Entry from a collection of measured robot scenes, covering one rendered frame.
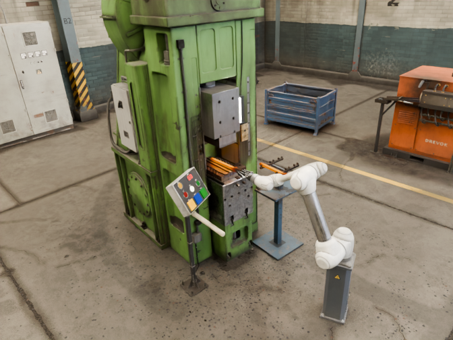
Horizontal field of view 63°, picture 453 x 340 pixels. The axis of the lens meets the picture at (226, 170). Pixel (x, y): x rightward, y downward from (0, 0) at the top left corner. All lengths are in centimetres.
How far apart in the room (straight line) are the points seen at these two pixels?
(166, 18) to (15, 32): 520
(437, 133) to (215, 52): 391
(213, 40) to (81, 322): 265
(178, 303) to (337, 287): 141
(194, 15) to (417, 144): 430
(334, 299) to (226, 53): 224
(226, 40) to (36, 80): 526
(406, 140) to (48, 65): 650
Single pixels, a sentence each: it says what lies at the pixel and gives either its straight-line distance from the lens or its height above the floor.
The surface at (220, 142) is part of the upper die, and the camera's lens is 325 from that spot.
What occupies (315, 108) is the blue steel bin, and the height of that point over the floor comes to 50.
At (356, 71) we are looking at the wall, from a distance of 1102.
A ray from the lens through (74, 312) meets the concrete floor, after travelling 378.
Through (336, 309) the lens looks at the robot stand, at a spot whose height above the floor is 14.
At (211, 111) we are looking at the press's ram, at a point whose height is 161.
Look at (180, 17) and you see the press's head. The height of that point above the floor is 236.
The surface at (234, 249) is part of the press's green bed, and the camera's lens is 386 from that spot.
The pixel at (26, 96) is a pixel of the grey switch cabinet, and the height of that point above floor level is 86.
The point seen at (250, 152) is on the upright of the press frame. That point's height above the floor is 103.
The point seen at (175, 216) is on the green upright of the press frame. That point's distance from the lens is 389.
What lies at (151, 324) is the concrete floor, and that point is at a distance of 346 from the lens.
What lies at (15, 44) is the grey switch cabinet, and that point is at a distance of 781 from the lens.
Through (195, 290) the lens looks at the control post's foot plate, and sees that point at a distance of 364.
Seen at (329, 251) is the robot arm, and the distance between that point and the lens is 276.
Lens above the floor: 256
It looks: 27 degrees down
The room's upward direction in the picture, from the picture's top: 3 degrees counter-clockwise
